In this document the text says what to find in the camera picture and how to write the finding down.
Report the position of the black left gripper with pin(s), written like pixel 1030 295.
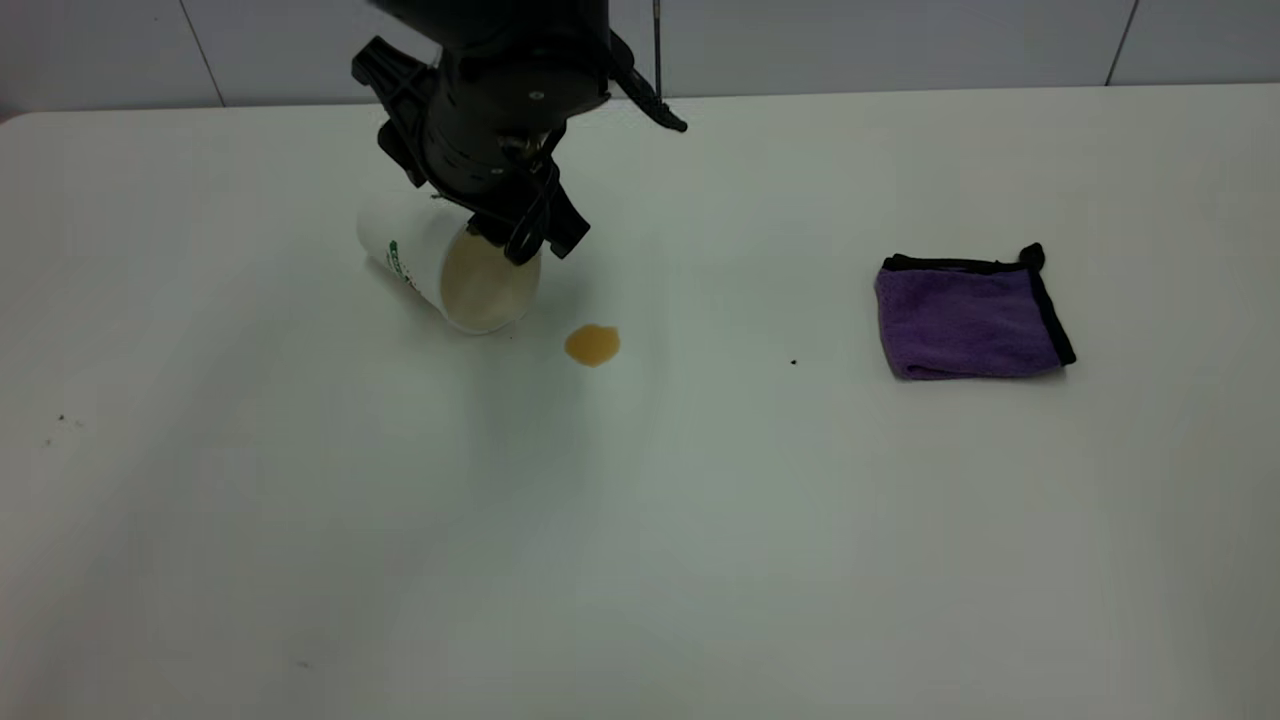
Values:
pixel 500 120

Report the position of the white paper coffee cup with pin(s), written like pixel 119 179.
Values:
pixel 415 255

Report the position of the purple cloth with black trim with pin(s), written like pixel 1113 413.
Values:
pixel 960 325

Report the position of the brown liquid spill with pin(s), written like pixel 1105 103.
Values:
pixel 592 345

